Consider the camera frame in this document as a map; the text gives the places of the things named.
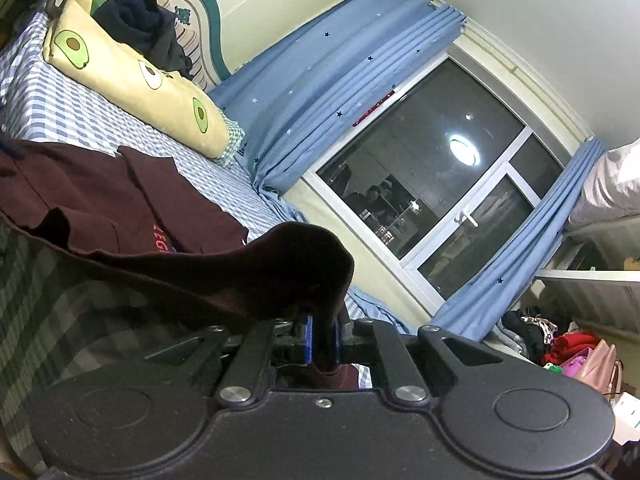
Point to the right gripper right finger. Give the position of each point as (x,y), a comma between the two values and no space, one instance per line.
(354,343)

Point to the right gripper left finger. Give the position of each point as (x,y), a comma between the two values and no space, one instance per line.
(292,343)

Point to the maroon garment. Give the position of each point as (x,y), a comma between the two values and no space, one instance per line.
(134,217)

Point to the black clothes on shelf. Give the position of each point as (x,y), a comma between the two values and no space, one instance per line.
(537,333)

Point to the dark clothes pile on pillow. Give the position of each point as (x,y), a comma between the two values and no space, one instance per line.
(149,29)

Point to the right blue star curtain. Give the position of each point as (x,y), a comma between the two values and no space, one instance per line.
(475,308)

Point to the blue star curtain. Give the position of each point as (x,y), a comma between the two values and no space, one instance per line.
(298,97)
(475,308)

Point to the white framed window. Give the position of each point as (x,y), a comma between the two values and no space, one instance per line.
(434,178)

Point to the red cloth on shelf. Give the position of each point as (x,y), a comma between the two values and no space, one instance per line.
(566,346)

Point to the left blue star curtain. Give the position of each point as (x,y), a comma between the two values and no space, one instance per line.
(298,97)

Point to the white shelf unit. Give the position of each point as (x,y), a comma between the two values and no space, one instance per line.
(591,284)

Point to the pink handbag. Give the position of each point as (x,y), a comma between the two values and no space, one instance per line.
(599,368)

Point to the yellow avocado pillow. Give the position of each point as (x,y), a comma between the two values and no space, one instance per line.
(81,49)

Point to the white fabric upper shelf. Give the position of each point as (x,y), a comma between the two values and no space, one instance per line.
(611,190)

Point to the striped teal headboard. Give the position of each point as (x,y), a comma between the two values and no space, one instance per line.
(202,19)

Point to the blue checkered bed sheet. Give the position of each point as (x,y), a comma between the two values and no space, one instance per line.
(43,105)

